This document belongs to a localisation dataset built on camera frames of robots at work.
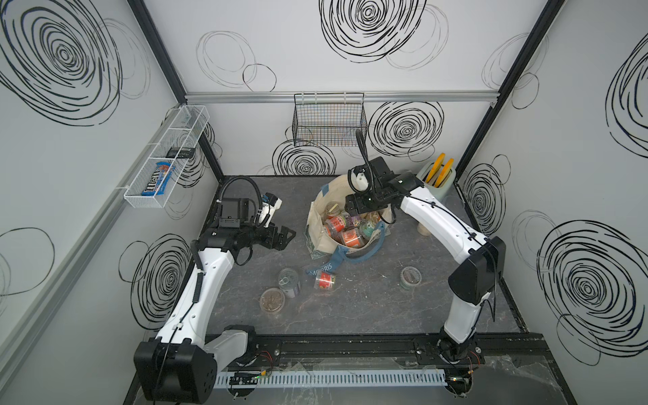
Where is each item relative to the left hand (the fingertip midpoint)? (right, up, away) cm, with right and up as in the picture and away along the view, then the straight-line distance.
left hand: (280, 228), depth 77 cm
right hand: (+25, +7, +5) cm, 26 cm away
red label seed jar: (+13, -18, +5) cm, 23 cm away
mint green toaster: (+59, +12, +19) cm, 63 cm away
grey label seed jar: (+2, -18, +3) cm, 18 cm away
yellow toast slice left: (+56, +21, +19) cm, 63 cm away
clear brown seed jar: (-3, -23, +2) cm, 23 cm away
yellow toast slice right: (+58, +18, +17) cm, 63 cm away
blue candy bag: (-34, +15, -6) cm, 38 cm away
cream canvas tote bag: (+17, +12, +15) cm, 26 cm away
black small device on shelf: (-31, +24, +2) cm, 39 cm away
